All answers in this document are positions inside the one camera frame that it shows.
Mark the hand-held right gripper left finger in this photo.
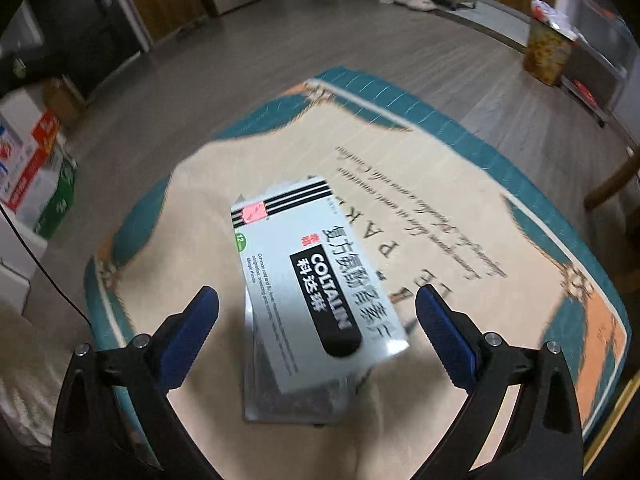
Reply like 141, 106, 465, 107
50, 285, 221, 480

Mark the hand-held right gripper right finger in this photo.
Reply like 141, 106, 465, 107
415, 284, 586, 480

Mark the white striped medicine box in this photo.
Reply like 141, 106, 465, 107
230, 175, 412, 395

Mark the teal and cream printed mat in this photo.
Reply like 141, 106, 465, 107
82, 65, 632, 480

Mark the white quilted cover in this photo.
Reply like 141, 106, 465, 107
0, 305, 96, 461

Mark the green and white carton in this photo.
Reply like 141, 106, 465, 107
32, 155, 78, 240

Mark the wooden chair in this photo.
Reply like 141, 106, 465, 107
584, 145, 640, 211

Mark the red and white carton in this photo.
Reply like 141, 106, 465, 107
0, 110, 61, 211

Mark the brown cardboard box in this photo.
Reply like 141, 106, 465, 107
42, 77, 87, 127

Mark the yellow patterned container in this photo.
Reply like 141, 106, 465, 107
523, 20, 576, 86

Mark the grey low cabinet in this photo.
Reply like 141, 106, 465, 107
560, 0, 640, 126

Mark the red and white bag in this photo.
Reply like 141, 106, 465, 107
530, 0, 583, 41

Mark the wooden cabinet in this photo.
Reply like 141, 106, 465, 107
125, 0, 208, 43

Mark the dark cabinet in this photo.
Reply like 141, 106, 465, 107
0, 0, 151, 101

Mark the black cable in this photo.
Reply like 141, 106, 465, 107
0, 205, 93, 326

